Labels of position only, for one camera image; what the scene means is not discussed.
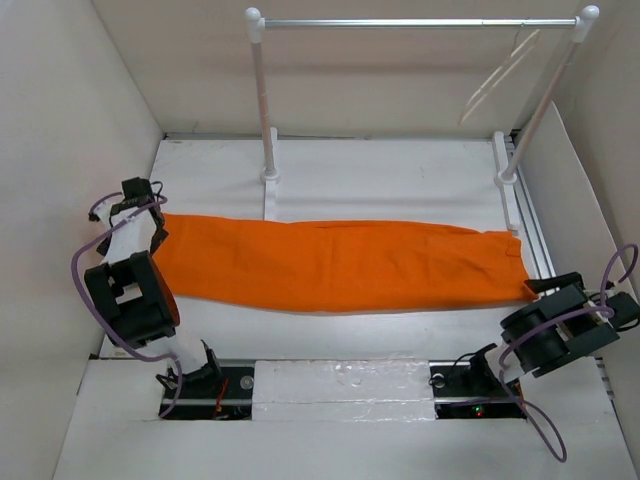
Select orange trousers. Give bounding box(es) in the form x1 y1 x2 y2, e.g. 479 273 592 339
153 214 533 313

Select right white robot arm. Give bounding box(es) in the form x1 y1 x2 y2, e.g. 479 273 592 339
458 272 637 396

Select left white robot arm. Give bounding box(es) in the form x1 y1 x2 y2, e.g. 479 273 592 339
83 207 223 397

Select wooden clothes hanger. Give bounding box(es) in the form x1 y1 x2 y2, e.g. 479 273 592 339
457 29 541 126

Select white clothes rack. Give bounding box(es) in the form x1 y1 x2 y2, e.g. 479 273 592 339
244 5 600 233

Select aluminium table edge rail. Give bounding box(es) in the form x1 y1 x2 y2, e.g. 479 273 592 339
513 167 557 279

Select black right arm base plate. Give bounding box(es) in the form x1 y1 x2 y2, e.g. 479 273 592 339
428 358 525 420

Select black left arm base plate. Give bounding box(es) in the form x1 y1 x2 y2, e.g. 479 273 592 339
156 362 255 421

